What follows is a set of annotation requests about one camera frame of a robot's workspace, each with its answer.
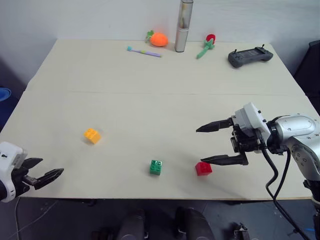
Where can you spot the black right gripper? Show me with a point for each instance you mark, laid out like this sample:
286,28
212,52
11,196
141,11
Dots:
246,145

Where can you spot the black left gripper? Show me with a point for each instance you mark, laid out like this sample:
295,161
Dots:
20,180

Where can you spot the red toy brick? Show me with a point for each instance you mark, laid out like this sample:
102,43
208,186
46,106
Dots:
203,169

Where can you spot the yellow toy brick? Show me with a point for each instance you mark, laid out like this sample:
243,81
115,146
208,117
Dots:
92,136

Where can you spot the green toy brick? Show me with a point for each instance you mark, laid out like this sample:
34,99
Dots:
156,168

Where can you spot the blue round container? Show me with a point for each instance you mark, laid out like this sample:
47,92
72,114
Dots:
4,94

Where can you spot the dark rounded shape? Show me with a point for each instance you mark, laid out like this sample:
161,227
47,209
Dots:
132,225
192,223

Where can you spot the grey handheld controller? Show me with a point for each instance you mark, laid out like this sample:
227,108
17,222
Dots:
250,56

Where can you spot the red plush rose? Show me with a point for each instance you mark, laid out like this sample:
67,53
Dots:
207,45

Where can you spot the black chair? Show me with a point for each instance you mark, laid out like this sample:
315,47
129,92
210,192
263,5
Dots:
310,70

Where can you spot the purple toothbrush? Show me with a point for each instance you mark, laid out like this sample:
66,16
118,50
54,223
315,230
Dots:
146,52

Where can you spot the orange plush carrot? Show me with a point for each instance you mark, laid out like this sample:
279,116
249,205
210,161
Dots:
158,39

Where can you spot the tall silver cylinder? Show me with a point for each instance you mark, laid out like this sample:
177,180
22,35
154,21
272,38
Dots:
183,27

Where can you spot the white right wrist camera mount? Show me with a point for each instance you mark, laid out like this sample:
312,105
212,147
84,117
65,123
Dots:
250,117

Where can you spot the black metal bracket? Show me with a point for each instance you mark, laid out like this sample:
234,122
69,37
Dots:
241,231

